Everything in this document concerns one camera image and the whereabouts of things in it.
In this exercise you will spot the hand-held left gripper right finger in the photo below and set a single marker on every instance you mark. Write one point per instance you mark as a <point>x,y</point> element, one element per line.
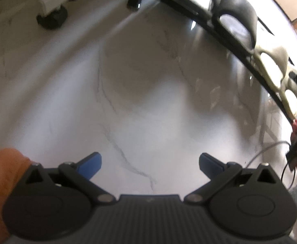
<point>209,165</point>

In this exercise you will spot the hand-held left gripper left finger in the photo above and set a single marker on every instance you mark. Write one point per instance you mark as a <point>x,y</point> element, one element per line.
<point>91,165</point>

